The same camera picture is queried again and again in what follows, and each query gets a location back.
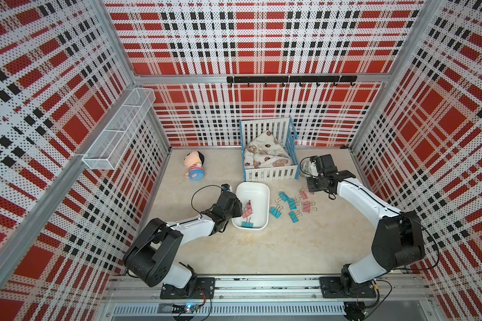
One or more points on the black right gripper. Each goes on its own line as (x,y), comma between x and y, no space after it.
(310,184)

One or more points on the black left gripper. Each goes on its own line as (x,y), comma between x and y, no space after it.
(237,206)

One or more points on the teal binder clip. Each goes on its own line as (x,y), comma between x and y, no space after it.
(276,211)
(294,203)
(247,223)
(295,215)
(282,196)

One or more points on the pink binder clip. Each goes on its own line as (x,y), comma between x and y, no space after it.
(309,206)
(304,194)
(247,210)

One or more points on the white plastic storage box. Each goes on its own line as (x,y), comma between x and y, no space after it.
(255,199)

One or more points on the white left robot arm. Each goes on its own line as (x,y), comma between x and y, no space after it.
(151,256)

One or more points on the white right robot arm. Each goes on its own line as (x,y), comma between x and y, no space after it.
(398,239)

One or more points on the blue white toy crib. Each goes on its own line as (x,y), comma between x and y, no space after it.
(285,132)

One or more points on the printed white blanket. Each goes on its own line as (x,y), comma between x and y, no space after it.
(265,152)

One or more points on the black hook rail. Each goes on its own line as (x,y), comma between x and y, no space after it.
(336,79)

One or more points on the white wire mesh shelf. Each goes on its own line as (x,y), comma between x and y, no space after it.
(109,148)

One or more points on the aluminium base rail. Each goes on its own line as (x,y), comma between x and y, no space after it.
(274,297)

